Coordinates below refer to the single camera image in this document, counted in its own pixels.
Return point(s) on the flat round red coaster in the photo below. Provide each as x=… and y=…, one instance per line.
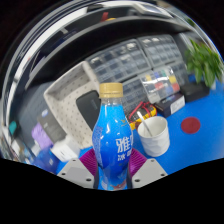
x=190, y=125

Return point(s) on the white ribbed cup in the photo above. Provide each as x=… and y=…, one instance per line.
x=156, y=143

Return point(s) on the blue drink bottle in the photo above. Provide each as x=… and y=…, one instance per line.
x=111, y=143

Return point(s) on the grey small-parts drawer cabinet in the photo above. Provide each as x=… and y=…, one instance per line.
x=180, y=70
x=133, y=93
x=160, y=50
x=116, y=61

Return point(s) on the clear organizer box, coloured parts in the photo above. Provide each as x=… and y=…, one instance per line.
x=160, y=85

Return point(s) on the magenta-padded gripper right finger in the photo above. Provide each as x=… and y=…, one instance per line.
x=150, y=171

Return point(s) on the purple bag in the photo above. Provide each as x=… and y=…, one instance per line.
x=41, y=136

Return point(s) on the blue box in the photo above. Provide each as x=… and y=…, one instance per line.
x=46, y=161

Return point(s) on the dark grey box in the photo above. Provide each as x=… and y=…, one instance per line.
x=51, y=125

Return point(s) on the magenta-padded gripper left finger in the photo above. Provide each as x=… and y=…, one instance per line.
x=75, y=171

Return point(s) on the black case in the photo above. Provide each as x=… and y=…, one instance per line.
x=195, y=91

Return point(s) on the metal spoon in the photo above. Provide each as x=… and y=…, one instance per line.
x=144, y=124

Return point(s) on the white perforated tray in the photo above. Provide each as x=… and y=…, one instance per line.
x=66, y=100

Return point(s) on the black box with white label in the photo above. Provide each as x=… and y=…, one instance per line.
x=170, y=105

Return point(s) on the dark overhead shelf unit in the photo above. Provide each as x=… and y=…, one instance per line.
x=83, y=36

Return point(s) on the green potted plant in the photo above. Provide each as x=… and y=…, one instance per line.
x=203, y=63

